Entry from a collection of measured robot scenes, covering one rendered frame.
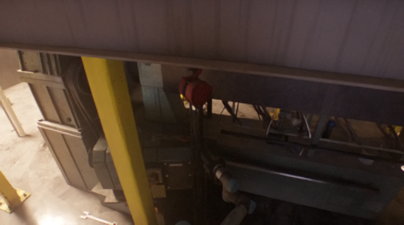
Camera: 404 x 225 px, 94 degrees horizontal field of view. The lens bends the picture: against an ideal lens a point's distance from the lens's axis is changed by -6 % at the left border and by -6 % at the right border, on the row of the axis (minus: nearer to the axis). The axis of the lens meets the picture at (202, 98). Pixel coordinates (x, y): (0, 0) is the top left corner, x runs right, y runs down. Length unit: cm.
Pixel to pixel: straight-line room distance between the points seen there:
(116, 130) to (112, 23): 41
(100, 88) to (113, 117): 12
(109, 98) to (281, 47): 59
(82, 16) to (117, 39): 14
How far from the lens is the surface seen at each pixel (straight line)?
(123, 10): 69
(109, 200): 197
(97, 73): 78
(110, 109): 83
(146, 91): 203
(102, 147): 170
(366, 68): 63
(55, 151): 242
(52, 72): 182
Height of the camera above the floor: 189
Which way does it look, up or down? 30 degrees down
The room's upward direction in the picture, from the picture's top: straight up
